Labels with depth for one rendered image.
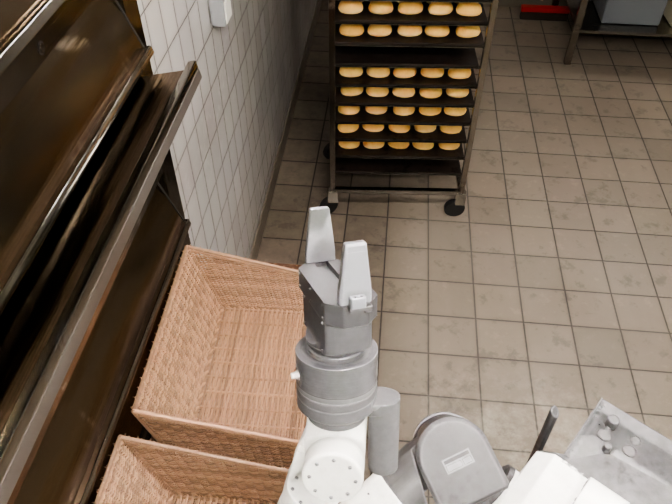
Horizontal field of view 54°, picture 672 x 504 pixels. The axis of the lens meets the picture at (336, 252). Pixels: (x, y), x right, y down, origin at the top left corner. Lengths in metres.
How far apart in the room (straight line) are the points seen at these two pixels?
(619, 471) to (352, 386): 0.41
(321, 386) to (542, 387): 2.09
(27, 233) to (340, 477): 0.66
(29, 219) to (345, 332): 0.65
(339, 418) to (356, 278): 0.17
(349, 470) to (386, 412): 0.07
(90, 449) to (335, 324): 0.93
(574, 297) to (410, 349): 0.79
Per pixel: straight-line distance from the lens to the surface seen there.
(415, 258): 3.06
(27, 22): 1.12
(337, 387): 0.68
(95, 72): 1.40
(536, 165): 3.71
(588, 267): 3.21
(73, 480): 1.44
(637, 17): 4.76
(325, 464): 0.71
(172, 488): 1.78
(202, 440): 1.68
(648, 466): 0.97
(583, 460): 0.94
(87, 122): 1.33
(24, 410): 0.96
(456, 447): 0.89
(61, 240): 1.22
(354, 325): 0.63
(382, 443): 0.75
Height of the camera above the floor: 2.19
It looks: 45 degrees down
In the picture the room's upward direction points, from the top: straight up
